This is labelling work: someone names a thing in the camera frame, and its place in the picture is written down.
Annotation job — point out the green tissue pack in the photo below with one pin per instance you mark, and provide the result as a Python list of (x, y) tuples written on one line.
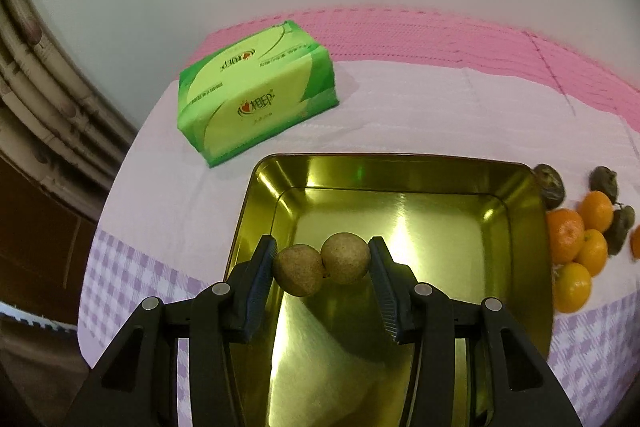
[(245, 93)]

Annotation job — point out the dark wrinkled fruit top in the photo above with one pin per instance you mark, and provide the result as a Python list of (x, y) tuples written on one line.
[(604, 180)]

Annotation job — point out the gold metal tin tray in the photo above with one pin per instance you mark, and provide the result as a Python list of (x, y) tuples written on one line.
[(473, 228)]

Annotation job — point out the orange tangerine at edge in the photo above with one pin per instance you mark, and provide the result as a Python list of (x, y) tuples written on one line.
[(635, 243)]

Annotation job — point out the dark wrinkled passion fruit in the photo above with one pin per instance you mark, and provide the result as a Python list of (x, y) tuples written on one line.
[(550, 185)]

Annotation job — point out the rattan chair frame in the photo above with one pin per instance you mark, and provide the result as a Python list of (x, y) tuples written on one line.
[(56, 129)]

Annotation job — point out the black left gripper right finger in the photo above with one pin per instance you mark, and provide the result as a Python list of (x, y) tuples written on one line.
[(522, 389)]

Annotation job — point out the brown longan fruit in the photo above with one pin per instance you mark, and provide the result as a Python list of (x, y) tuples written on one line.
[(299, 270), (346, 258)]

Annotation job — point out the orange tangerine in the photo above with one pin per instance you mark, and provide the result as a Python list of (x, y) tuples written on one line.
[(596, 211), (566, 234), (635, 243), (571, 287), (594, 252)]

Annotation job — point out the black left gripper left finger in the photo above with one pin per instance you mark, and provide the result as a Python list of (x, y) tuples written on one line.
[(135, 381)]

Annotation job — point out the orange tangerine bottom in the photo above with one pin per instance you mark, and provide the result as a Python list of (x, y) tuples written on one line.
[(571, 287)]

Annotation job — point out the pink purple checked tablecloth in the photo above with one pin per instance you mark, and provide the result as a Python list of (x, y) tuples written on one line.
[(408, 82)]

